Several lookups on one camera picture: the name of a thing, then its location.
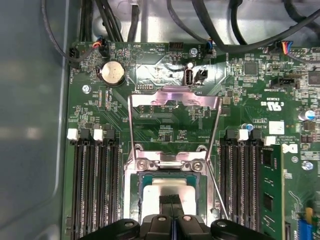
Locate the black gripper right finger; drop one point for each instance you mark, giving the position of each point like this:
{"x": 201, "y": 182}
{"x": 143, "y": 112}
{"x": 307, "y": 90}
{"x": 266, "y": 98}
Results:
{"x": 190, "y": 227}

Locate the black silver PC case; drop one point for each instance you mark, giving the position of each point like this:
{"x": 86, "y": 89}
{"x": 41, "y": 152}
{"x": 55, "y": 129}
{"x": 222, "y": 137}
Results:
{"x": 25, "y": 100}

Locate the metal socket cover frame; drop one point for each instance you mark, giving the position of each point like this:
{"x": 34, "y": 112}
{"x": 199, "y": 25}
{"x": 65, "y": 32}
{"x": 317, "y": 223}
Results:
{"x": 145, "y": 96}

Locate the silver coin battery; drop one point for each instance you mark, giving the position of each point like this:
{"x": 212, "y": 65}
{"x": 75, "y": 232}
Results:
{"x": 113, "y": 72}

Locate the green motherboard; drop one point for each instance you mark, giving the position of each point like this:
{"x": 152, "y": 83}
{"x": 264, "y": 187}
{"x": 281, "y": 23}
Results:
{"x": 175, "y": 125}

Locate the green RAM stick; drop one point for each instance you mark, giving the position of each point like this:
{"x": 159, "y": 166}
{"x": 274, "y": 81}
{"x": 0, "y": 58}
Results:
{"x": 271, "y": 175}

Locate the RAM slot black clips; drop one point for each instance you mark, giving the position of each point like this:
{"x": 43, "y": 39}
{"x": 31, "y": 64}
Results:
{"x": 225, "y": 187}
{"x": 113, "y": 187}
{"x": 251, "y": 187}
{"x": 89, "y": 187}

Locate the silver green CPU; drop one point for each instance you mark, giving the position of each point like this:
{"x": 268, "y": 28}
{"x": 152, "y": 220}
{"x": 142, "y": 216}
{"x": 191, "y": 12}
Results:
{"x": 152, "y": 197}

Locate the internal USB port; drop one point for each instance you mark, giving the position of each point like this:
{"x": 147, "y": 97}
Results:
{"x": 188, "y": 77}

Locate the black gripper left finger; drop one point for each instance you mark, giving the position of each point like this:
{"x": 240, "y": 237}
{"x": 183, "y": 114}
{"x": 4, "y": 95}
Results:
{"x": 157, "y": 227}

